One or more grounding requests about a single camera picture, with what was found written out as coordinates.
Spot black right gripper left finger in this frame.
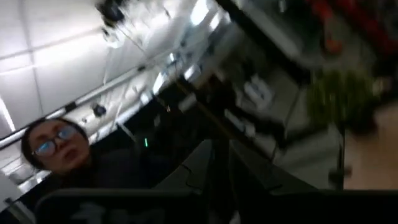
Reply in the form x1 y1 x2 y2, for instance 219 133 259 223
34 139 215 224

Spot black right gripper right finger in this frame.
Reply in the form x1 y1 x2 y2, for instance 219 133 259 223
228 139 398 224

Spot small green potted plant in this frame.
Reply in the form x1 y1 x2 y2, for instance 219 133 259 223
306 68 379 133

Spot person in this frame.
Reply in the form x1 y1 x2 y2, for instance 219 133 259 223
20 116 175 195

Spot person's glasses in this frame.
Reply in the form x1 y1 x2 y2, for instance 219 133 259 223
32 125 79 157

